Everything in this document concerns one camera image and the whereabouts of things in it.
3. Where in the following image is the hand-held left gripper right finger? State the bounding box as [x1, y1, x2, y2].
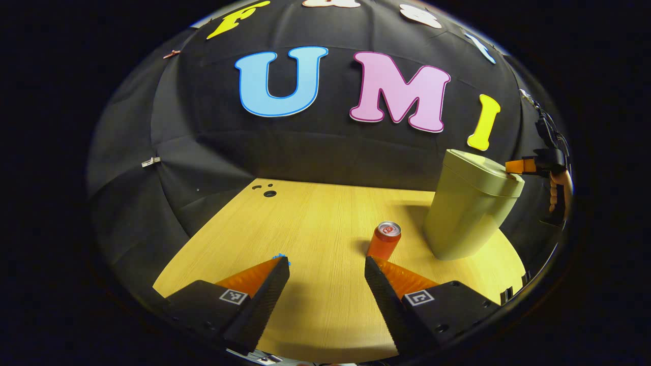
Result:
[364, 255, 509, 357]

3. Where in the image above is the orange pop can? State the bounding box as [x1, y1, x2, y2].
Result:
[366, 221, 402, 262]

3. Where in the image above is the wooden desktop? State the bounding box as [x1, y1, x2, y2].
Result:
[153, 178, 527, 364]

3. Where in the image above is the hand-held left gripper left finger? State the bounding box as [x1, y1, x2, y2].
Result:
[167, 256, 291, 354]

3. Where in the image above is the black cable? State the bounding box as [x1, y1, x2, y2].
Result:
[519, 89, 569, 153]

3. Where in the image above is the green desktop garbage bin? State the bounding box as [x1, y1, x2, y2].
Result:
[423, 148, 525, 261]

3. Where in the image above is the black backdrop cloth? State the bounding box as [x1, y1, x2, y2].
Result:
[86, 0, 573, 311]

